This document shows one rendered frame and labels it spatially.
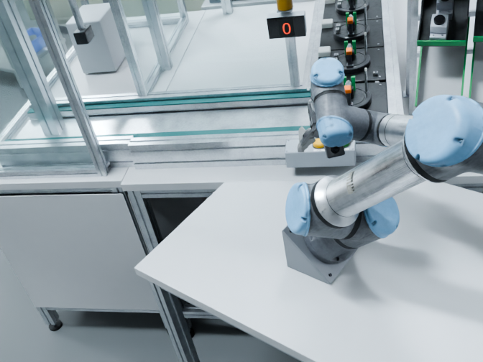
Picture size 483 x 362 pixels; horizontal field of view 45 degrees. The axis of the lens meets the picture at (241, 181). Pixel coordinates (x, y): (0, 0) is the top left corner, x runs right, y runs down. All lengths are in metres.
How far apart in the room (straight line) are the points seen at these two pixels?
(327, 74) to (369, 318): 0.57
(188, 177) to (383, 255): 0.70
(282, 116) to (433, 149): 1.10
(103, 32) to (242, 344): 1.43
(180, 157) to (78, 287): 0.82
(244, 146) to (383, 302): 0.70
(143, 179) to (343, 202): 0.93
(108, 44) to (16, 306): 1.31
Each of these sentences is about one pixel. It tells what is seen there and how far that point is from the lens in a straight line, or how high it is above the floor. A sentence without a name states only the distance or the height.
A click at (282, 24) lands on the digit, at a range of 1.93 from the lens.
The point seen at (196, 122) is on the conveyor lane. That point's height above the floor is 0.92.
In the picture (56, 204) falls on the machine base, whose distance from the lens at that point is 2.18.
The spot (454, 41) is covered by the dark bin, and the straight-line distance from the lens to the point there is 1.76.
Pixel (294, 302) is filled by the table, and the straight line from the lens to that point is 1.47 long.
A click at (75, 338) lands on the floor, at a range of 2.75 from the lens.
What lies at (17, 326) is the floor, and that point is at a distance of 2.94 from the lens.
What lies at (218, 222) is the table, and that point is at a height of 0.86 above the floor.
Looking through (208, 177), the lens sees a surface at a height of 0.86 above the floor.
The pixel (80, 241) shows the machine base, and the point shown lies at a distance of 2.28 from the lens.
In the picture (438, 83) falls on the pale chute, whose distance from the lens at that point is 1.88.
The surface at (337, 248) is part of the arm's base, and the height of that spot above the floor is 0.96.
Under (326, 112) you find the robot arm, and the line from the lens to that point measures 1.30.
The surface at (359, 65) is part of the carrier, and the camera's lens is 2.11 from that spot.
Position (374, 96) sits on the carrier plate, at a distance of 1.97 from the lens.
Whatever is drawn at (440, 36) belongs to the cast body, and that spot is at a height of 1.22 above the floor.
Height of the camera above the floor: 1.99
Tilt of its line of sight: 38 degrees down
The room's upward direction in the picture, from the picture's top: 12 degrees counter-clockwise
